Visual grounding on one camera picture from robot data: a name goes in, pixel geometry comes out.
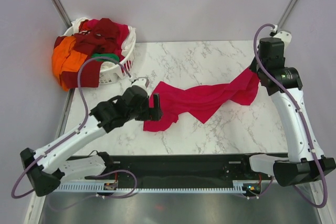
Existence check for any dark red t shirt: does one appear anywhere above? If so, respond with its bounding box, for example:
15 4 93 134
52 18 129 91

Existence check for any green t shirt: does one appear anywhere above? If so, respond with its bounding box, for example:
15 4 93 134
91 53 120 63

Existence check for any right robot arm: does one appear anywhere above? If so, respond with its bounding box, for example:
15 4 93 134
240 31 335 187

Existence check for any purple cable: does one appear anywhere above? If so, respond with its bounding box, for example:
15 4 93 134
10 58 132 198
254 23 329 208

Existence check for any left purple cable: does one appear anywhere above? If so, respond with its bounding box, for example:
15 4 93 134
10 58 132 198

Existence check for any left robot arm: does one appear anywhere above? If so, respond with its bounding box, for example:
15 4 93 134
20 85 163 197

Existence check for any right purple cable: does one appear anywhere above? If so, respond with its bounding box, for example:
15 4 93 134
254 23 329 208

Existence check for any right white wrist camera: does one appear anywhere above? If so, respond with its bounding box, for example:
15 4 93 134
269 25 292 50

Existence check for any magenta t shirt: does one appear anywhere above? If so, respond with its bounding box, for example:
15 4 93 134
143 68 259 132

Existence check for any right aluminium frame post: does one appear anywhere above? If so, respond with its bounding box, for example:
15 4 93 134
268 0 299 31

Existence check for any white laundry basket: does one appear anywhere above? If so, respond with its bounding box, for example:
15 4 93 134
62 26 136 88

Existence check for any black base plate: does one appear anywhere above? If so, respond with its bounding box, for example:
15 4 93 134
82 153 276 190

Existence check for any orange t shirt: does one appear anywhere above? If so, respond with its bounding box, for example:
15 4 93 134
51 36 88 91

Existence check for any slotted cable duct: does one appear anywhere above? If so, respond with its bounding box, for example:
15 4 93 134
55 180 261 194

